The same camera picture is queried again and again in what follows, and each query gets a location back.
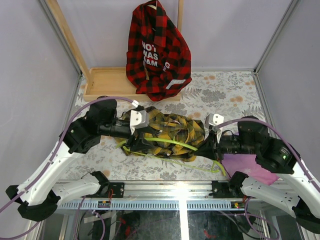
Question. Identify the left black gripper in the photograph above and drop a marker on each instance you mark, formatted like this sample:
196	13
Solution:
135	139

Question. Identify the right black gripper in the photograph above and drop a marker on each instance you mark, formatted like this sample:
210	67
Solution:
207	148

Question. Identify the lime green wire hanger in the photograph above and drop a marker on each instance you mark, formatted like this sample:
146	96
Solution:
170	151

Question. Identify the yellow plaid flannel shirt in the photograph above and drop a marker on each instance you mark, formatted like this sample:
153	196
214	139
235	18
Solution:
175	126

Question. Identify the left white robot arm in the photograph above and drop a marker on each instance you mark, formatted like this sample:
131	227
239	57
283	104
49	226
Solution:
40	195

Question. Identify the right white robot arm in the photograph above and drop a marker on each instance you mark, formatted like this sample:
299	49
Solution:
250	136

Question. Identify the red black plaid shirt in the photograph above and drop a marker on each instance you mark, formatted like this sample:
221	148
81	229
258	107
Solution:
158	59

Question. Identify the purple cloth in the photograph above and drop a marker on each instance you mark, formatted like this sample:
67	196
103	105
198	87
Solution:
246	163

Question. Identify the floral patterned table mat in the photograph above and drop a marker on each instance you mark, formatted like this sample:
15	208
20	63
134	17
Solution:
231	94

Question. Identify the wooden clothes rack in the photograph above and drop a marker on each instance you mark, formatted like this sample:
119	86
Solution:
96	33

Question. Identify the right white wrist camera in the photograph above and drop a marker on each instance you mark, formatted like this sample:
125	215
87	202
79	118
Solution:
213	120

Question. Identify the aluminium front rail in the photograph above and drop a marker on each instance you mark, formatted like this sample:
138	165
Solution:
164	196

